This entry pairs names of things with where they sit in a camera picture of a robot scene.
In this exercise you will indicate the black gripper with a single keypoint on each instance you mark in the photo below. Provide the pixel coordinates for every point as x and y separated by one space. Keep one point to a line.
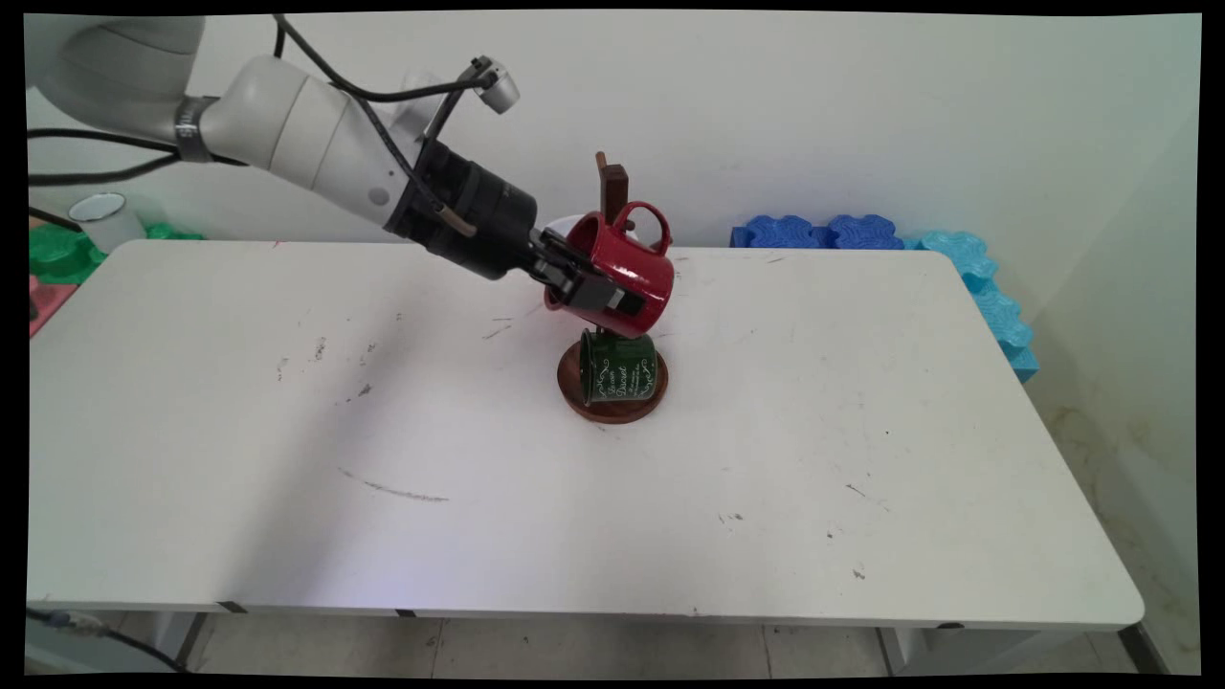
474 215

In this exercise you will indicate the light blue foam mat piece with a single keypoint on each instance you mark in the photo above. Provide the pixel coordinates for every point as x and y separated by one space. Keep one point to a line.
995 306

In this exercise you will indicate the green foam mat piece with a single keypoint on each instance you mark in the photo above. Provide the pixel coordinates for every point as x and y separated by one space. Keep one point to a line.
57 254

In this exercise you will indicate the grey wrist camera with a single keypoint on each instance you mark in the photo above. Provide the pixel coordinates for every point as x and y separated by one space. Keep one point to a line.
496 86

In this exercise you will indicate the green enamel mug white print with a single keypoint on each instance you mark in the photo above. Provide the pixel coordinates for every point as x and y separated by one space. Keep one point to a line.
620 368

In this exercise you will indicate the white mug with dark rim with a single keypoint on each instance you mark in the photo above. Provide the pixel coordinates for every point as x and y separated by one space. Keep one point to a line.
107 222

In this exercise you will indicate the dark blue foam mat piece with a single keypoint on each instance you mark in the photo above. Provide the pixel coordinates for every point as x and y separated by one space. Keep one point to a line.
864 233
780 233

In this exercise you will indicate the pink foam mat piece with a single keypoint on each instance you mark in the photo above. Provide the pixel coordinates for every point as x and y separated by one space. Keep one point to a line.
48 304

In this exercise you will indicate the dark wooden mug tree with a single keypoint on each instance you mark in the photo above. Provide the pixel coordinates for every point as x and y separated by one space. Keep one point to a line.
613 187

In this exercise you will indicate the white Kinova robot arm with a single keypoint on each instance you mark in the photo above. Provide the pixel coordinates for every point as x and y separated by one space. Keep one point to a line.
287 124

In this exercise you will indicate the white mug with plain rim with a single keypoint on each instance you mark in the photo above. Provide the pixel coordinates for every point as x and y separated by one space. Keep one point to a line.
563 228

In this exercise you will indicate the red enamel mug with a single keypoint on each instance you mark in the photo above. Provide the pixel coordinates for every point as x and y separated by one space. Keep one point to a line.
636 268

